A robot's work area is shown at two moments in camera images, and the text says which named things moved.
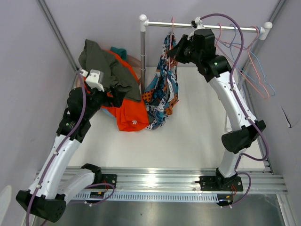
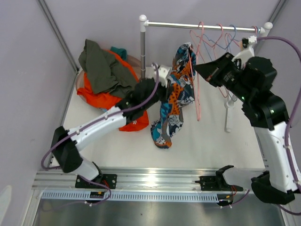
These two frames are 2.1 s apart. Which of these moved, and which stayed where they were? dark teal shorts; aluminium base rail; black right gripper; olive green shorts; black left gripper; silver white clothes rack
Moved: black left gripper; black right gripper
Stayed: dark teal shorts; olive green shorts; silver white clothes rack; aluminium base rail
